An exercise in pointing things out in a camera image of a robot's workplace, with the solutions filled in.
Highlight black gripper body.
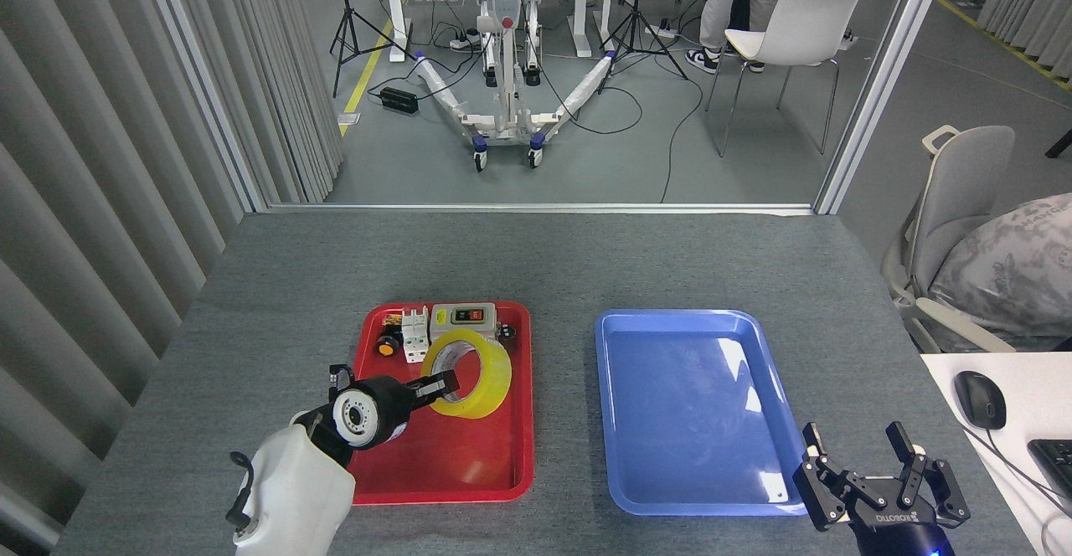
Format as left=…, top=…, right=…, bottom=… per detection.
left=360, top=376, right=415, bottom=450
left=848, top=502, right=956, bottom=556

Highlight yellow tape roll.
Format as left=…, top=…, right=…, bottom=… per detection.
left=420, top=329, right=513, bottom=420

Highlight white circuit breaker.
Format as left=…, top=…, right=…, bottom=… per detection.
left=401, top=307, right=433, bottom=364

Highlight red plastic tray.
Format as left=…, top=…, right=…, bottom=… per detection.
left=345, top=301, right=535, bottom=506

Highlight black computer mouse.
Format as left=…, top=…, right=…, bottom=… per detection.
left=953, top=370, right=1008, bottom=431

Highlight black keyboard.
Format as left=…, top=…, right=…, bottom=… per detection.
left=1027, top=439, right=1072, bottom=498

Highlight white desk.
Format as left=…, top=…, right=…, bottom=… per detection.
left=920, top=352, right=1072, bottom=556

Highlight blue plastic tray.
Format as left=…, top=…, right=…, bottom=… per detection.
left=595, top=309, right=819, bottom=517

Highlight grey patterned cushion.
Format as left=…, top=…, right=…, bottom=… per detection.
left=928, top=193, right=1072, bottom=353

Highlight black power adapter box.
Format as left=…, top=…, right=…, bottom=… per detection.
left=379, top=86, right=420, bottom=116

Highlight grey office chair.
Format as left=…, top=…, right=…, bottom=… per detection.
left=881, top=125, right=1017, bottom=354

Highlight white stand on wheels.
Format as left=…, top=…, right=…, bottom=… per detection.
left=415, top=0, right=618, bottom=173

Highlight grey pleated curtain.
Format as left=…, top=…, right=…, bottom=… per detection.
left=976, top=0, right=1072, bottom=92
left=0, top=0, right=344, bottom=556

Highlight white plastic chair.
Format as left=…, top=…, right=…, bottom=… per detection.
left=705, top=0, right=862, bottom=158

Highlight grey push button switch box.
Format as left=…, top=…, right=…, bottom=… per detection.
left=430, top=302, right=498, bottom=348

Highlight silver frame rail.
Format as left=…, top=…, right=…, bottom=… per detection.
left=268, top=202, right=815, bottom=215

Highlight silver frame post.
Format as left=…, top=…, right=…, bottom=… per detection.
left=814, top=0, right=956, bottom=215

